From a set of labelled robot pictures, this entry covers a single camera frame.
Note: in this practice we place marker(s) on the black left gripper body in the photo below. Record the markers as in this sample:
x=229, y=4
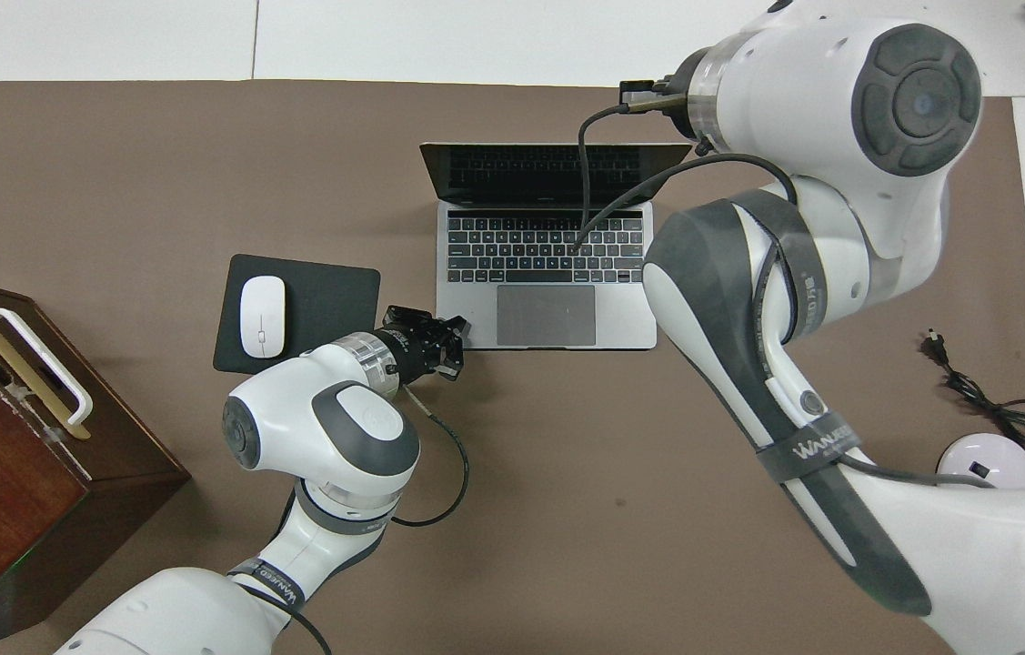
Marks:
x=412, y=350

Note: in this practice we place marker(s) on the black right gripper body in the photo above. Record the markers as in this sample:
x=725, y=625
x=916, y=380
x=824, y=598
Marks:
x=683, y=73

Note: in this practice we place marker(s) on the silver grey laptop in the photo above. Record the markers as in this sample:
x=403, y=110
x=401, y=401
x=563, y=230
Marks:
x=530, y=318

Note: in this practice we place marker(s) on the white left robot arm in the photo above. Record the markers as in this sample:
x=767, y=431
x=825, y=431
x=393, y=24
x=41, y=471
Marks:
x=312, y=428

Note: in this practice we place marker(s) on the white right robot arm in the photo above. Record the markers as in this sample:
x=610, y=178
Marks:
x=803, y=91

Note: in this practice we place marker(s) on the black mouse pad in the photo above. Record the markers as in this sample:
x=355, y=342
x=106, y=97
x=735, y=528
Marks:
x=330, y=300

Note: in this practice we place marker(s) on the white computer mouse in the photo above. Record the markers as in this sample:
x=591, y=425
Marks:
x=263, y=318

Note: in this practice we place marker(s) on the brown table mat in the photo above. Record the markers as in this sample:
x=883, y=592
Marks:
x=567, y=500

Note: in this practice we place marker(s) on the dark brown wooden box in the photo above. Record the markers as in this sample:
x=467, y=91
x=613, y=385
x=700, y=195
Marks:
x=3, y=509

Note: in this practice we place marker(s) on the white desk lamp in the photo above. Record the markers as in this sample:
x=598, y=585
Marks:
x=976, y=455

